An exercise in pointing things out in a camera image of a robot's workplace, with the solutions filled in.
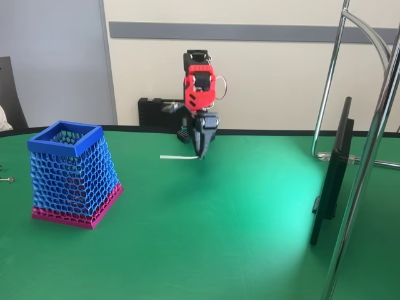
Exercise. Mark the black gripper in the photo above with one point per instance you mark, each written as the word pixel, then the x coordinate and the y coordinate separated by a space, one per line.
pixel 207 125

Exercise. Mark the white thin stick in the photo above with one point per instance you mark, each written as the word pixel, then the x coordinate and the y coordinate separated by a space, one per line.
pixel 175 157

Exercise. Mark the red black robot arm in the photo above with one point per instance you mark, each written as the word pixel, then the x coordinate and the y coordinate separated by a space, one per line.
pixel 200 93

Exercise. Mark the blue magenta mesh basket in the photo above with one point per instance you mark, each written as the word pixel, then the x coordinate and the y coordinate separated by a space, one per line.
pixel 50 145

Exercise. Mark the black teal table clamp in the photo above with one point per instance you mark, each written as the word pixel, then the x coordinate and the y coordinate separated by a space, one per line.
pixel 183 126

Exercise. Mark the black plastic case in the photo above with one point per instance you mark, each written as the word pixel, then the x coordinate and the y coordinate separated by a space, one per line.
pixel 150 115

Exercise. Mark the green table cloth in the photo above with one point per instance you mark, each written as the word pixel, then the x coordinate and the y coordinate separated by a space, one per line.
pixel 218 234

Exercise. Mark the clear plastic stand clip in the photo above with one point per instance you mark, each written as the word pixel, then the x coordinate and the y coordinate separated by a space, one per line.
pixel 325 155

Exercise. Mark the chrome tube stand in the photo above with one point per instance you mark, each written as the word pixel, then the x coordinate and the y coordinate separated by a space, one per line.
pixel 359 200

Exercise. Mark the dark chair backrest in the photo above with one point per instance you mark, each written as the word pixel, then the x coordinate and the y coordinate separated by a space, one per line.
pixel 11 87

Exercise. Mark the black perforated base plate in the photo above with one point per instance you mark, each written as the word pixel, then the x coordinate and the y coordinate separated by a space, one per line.
pixel 183 136

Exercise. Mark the grey wall rail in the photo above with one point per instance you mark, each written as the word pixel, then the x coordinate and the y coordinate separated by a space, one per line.
pixel 250 32

